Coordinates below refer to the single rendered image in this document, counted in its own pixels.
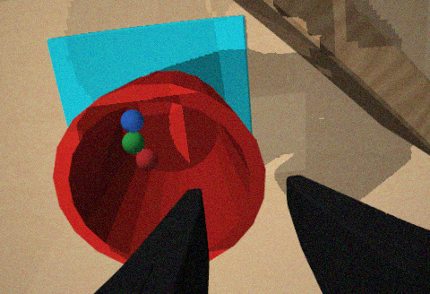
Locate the long wooden beam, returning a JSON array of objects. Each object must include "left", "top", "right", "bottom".
[{"left": 233, "top": 0, "right": 430, "bottom": 155}]

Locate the green ball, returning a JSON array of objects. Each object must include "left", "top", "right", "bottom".
[{"left": 122, "top": 132, "right": 146, "bottom": 154}]

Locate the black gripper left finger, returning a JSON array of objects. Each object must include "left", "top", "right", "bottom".
[{"left": 94, "top": 189, "right": 209, "bottom": 294}]

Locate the dark red ball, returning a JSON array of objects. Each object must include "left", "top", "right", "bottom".
[{"left": 136, "top": 148, "right": 159, "bottom": 171}]

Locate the blue marble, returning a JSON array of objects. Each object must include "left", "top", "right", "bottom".
[{"left": 121, "top": 110, "right": 144, "bottom": 133}]

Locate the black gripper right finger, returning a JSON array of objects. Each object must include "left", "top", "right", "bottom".
[{"left": 286, "top": 176, "right": 430, "bottom": 294}]

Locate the red cup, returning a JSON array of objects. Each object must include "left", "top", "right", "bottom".
[{"left": 53, "top": 71, "right": 266, "bottom": 264}]

